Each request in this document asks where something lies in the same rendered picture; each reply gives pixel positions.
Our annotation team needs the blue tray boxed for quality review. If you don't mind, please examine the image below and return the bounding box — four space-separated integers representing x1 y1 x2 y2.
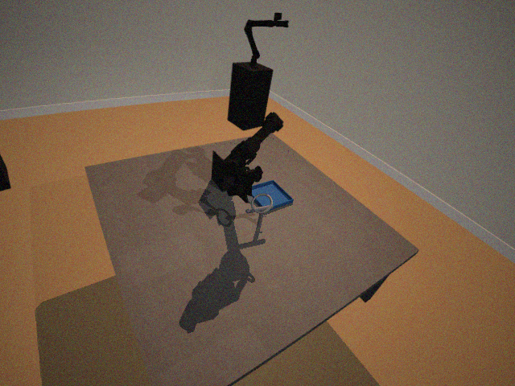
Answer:
252 180 294 210

